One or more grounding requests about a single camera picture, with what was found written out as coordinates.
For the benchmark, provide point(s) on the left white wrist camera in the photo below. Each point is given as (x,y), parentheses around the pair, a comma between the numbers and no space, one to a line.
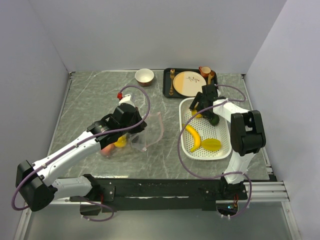
(125,99)

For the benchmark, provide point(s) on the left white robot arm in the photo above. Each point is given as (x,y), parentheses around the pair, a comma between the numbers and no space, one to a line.
(39,183)

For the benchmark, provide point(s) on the yellow star fruit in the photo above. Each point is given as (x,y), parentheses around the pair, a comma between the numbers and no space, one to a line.
(211,144)

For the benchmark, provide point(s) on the gold fork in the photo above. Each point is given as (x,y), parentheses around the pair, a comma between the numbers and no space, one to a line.
(172,76)

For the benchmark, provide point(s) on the green avocado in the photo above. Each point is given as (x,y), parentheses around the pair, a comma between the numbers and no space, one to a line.
(214,121)

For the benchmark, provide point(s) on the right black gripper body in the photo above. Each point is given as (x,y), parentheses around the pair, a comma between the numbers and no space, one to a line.
(201,105)

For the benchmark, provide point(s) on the yellow banana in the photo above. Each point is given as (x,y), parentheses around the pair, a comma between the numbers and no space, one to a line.
(196,137)

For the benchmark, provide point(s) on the white and brown bowl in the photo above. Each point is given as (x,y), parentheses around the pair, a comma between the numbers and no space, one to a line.
(144,77)

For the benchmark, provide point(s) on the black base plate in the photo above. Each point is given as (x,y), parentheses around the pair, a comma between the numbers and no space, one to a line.
(107,195)

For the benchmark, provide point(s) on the round yellow orange fruit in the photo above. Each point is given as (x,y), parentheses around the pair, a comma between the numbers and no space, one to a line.
(196,114)

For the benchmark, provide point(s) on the aluminium mounting rail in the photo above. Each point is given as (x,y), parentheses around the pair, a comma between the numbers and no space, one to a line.
(261,192)

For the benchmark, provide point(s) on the gold spoon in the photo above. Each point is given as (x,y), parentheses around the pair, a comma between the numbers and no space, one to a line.
(210,78)

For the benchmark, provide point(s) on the small orange cup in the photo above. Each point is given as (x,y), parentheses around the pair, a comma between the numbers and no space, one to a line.
(204,71)

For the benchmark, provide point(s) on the cream and orange plate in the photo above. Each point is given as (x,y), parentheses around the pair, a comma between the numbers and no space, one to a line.
(188,83)

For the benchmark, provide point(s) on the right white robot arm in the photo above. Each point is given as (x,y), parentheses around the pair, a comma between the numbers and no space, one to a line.
(247,134)

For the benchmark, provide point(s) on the clear zip top bag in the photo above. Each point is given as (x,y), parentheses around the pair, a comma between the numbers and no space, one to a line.
(149,136)

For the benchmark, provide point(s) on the yellow lemon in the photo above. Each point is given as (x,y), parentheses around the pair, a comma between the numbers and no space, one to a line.
(121,142)

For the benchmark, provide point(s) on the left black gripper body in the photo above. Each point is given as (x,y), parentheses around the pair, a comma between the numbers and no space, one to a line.
(131,129)

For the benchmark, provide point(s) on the white perforated plastic basket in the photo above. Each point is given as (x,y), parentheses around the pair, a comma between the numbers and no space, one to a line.
(220,133)

